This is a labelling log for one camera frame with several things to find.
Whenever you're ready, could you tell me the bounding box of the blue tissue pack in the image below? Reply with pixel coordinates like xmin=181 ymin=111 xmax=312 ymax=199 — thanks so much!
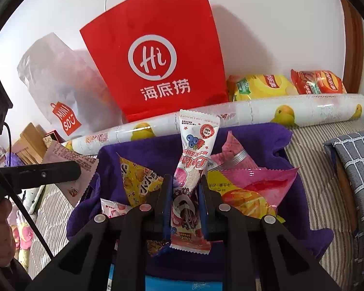
xmin=108 ymin=264 xmax=225 ymax=291

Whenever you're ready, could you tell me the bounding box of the duck print paper roll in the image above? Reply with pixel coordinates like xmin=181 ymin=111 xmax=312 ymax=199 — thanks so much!
xmin=62 ymin=94 xmax=364 ymax=152

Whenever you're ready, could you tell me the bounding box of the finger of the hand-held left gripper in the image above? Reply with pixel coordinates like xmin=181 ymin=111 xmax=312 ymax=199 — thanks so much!
xmin=2 ymin=161 xmax=82 ymax=190

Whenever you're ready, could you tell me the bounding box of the person's left hand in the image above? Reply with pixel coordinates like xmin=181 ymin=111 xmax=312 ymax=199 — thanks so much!
xmin=0 ymin=198 xmax=22 ymax=267

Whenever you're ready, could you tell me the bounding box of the small pink white snack packet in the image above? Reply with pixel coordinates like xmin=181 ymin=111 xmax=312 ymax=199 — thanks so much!
xmin=101 ymin=198 xmax=133 ymax=219

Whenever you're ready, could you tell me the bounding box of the wooden headboard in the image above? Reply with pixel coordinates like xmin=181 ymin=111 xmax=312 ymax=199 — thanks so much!
xmin=338 ymin=0 xmax=364 ymax=94

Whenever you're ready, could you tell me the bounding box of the grey checkered pillow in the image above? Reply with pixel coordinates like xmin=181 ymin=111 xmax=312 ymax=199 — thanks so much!
xmin=323 ymin=129 xmax=364 ymax=279

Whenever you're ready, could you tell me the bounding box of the yellow and pink chip bag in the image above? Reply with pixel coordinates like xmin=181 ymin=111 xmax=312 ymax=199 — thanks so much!
xmin=208 ymin=167 xmax=299 ymax=223

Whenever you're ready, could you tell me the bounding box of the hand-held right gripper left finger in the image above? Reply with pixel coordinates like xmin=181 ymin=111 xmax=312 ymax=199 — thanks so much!
xmin=24 ymin=174 xmax=174 ymax=291

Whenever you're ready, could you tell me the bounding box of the purple towel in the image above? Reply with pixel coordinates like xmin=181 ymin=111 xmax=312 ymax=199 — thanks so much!
xmin=66 ymin=123 xmax=334 ymax=282

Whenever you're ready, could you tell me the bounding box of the white plastic shopping bag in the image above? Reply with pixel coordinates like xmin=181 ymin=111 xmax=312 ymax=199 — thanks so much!
xmin=17 ymin=32 xmax=128 ymax=137

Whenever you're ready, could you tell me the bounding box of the red paper bag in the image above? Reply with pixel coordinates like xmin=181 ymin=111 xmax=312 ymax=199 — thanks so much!
xmin=79 ymin=0 xmax=229 ymax=123

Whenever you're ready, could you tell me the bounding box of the yellow triangular snack packet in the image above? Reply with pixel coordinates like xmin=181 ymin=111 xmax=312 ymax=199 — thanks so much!
xmin=115 ymin=153 xmax=164 ymax=207

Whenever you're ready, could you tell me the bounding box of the patterned dark red box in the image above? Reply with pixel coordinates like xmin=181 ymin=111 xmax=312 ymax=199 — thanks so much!
xmin=43 ymin=130 xmax=60 ymax=146

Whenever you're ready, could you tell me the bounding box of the red chip bag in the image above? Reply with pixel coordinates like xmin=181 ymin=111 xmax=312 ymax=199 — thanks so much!
xmin=291 ymin=70 xmax=347 ymax=95

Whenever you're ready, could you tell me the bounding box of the cone shaped snack packet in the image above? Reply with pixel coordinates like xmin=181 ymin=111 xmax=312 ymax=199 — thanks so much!
xmin=170 ymin=109 xmax=221 ymax=253

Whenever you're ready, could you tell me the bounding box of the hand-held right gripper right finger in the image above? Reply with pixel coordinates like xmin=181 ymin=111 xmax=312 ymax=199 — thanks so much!
xmin=198 ymin=176 xmax=341 ymax=291

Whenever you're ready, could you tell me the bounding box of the beige snack packet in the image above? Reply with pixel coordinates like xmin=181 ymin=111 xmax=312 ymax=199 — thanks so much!
xmin=43 ymin=141 xmax=99 ymax=207

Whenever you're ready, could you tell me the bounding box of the floral printed cloth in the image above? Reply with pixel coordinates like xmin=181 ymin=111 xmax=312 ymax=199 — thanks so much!
xmin=6 ymin=188 xmax=49 ymax=270

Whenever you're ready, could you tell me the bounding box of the black cable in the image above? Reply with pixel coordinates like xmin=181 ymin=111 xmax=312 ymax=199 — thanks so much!
xmin=2 ymin=123 xmax=54 ymax=259

